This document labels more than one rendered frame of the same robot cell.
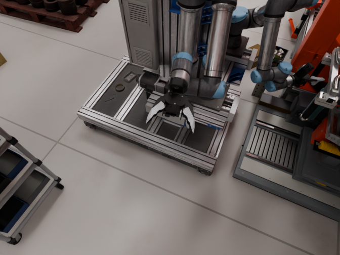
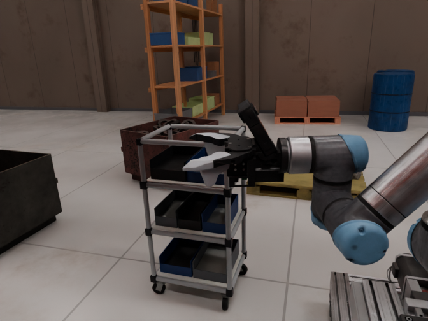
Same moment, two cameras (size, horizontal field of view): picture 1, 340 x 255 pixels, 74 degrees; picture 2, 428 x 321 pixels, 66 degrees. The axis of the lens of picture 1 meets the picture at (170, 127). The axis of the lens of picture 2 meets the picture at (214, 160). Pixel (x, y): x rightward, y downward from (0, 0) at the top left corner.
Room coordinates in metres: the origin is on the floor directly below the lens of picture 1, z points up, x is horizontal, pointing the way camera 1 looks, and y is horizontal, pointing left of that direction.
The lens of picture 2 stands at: (0.36, -0.64, 1.42)
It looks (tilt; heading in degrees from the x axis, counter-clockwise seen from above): 18 degrees down; 82
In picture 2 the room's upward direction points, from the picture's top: 2 degrees counter-clockwise
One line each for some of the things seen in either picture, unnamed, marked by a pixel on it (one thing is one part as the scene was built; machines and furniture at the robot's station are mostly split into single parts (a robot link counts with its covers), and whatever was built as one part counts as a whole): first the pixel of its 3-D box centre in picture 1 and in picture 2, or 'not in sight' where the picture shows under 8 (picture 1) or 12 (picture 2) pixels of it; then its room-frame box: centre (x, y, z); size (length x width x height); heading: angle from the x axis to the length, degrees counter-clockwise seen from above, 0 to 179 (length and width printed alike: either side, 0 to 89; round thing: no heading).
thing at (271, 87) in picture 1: (275, 84); not in sight; (0.98, -0.65, 0.81); 0.11 x 0.08 x 0.09; 109
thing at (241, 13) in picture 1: (237, 19); not in sight; (1.37, -0.43, 0.98); 0.13 x 0.12 x 0.14; 103
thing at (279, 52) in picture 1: (274, 58); not in sight; (1.57, -0.90, 0.51); 0.20 x 0.14 x 0.13; 146
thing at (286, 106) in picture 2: not in sight; (305, 109); (3.16, 5.83, 0.23); 1.34 x 0.95 x 0.46; 156
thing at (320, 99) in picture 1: (326, 99); not in sight; (0.76, -0.81, 0.93); 0.09 x 0.05 x 0.05; 65
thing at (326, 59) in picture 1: (331, 59); not in sight; (1.06, -0.95, 0.93); 0.09 x 0.05 x 0.05; 65
